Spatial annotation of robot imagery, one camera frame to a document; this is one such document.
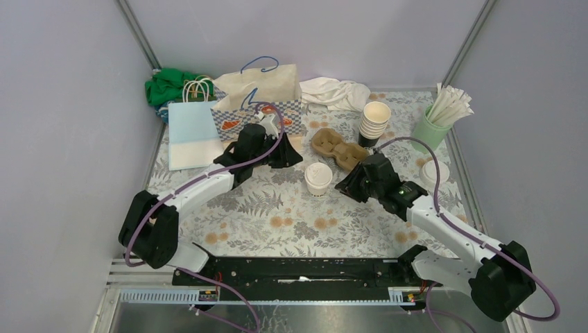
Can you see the white coffee lid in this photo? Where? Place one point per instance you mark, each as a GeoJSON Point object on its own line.
{"type": "Point", "coordinates": [318, 172]}

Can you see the bundle of white wrapped straws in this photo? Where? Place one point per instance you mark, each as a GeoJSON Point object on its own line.
{"type": "Point", "coordinates": [450, 105]}

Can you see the light blue paper bag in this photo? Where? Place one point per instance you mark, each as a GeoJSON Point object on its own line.
{"type": "Point", "coordinates": [193, 137]}

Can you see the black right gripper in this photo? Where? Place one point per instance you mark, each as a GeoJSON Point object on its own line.
{"type": "Point", "coordinates": [348, 186]}

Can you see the stack of brown cup carriers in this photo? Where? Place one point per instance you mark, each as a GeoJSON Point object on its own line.
{"type": "Point", "coordinates": [328, 143]}

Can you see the stack of black paper cups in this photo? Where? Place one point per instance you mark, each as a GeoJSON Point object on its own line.
{"type": "Point", "coordinates": [374, 121]}

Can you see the green cloth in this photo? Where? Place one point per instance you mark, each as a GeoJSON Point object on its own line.
{"type": "Point", "coordinates": [167, 84]}

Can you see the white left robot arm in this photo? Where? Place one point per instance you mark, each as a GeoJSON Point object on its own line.
{"type": "Point", "coordinates": [151, 227]}

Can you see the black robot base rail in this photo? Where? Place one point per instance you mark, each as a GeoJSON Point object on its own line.
{"type": "Point", "coordinates": [307, 279]}

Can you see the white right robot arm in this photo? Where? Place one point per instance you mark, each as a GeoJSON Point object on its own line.
{"type": "Point", "coordinates": [483, 268]}

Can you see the blue checkered paper bag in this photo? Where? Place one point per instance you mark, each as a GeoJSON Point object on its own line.
{"type": "Point", "coordinates": [244, 96]}

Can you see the floral tablecloth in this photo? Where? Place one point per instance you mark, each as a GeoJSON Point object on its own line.
{"type": "Point", "coordinates": [273, 213]}

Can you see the white paper coffee cup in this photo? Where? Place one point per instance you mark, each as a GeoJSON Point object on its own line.
{"type": "Point", "coordinates": [317, 189]}

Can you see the white cloth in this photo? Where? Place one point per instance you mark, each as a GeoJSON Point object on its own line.
{"type": "Point", "coordinates": [336, 95]}

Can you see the green straw holder cup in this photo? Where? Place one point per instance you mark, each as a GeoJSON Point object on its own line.
{"type": "Point", "coordinates": [429, 133]}

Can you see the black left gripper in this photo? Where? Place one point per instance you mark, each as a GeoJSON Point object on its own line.
{"type": "Point", "coordinates": [288, 155]}

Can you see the stack of white lids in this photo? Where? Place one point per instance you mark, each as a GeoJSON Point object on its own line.
{"type": "Point", "coordinates": [429, 176]}

